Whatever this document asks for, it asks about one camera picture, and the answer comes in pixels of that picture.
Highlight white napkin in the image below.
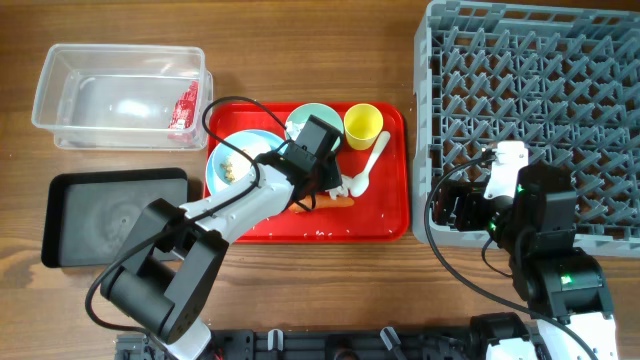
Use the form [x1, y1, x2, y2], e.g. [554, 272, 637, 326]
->
[327, 175, 353, 200]

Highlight mint green bowl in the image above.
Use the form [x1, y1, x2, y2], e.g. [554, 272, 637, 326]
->
[285, 103, 344, 140]

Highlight yellow plastic cup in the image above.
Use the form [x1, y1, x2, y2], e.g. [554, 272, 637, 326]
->
[343, 103, 384, 150]

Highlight light blue bowl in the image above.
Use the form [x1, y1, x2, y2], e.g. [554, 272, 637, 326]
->
[211, 131, 281, 189]

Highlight rice and food scraps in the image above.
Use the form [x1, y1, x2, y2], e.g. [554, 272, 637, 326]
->
[220, 151, 252, 183]

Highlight light blue plate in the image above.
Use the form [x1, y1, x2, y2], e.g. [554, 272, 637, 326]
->
[205, 128, 291, 199]

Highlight red sauce packet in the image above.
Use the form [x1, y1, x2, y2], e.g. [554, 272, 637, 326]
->
[169, 81, 199, 130]

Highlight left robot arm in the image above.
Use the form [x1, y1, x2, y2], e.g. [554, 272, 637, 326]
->
[91, 116, 344, 359]

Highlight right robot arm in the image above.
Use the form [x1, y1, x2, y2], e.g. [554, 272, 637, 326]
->
[481, 163, 618, 359]

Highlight grey dishwasher rack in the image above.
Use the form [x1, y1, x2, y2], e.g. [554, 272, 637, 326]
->
[412, 1, 639, 257]

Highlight orange carrot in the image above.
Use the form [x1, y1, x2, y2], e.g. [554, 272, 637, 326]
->
[288, 195, 354, 213]

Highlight white plastic spoon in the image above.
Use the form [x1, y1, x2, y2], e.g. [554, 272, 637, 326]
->
[350, 131, 391, 197]

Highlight clear plastic bin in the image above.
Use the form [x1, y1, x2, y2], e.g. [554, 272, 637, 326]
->
[31, 44, 213, 151]

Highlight black plastic tray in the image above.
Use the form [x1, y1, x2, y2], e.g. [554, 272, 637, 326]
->
[41, 168, 189, 268]

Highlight right black cable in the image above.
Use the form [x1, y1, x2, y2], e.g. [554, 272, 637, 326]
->
[423, 152, 596, 360]

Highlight black cable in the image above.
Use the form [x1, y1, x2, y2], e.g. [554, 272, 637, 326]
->
[83, 95, 319, 334]
[423, 152, 596, 360]

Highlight left black cable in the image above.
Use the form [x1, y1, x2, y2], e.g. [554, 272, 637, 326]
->
[83, 95, 319, 334]

